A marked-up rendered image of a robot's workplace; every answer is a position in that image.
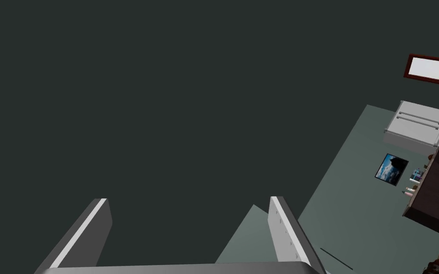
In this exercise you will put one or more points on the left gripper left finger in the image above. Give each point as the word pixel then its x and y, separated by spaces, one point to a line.
pixel 86 232

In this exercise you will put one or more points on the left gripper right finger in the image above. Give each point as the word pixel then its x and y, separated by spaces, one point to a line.
pixel 286 236

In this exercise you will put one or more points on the dark brown cabinet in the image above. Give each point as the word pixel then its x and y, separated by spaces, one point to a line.
pixel 438 190

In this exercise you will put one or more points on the grey refrigerator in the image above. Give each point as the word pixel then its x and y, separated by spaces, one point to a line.
pixel 421 125

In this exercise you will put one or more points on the red-framed window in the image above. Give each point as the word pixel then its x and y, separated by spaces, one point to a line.
pixel 434 71

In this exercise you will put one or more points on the blue picture on wall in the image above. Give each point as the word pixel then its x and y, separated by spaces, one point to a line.
pixel 391 169

